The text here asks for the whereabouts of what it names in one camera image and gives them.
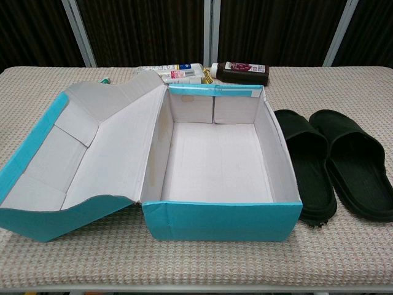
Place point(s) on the white partition frame post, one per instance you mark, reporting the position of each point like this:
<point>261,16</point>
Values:
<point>212,30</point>
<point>79,33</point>
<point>340,33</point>

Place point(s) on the green white marker pen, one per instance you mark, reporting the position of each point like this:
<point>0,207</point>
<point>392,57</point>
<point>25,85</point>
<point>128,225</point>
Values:
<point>104,80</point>

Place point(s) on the white tube blue label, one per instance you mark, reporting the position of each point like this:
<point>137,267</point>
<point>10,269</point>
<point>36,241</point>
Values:
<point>172,67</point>

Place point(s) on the brown juice bottle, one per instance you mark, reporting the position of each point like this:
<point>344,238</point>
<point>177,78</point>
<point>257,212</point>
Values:
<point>245,77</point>

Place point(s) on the black rubber slipper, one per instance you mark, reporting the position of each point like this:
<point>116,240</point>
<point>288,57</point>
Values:
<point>353,138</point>
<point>302,132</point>

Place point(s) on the teal cardboard shoe box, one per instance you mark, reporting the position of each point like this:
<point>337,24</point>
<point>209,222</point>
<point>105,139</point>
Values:
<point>215,221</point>

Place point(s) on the beige woven tablecloth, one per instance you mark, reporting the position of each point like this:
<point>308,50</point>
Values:
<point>184,264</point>

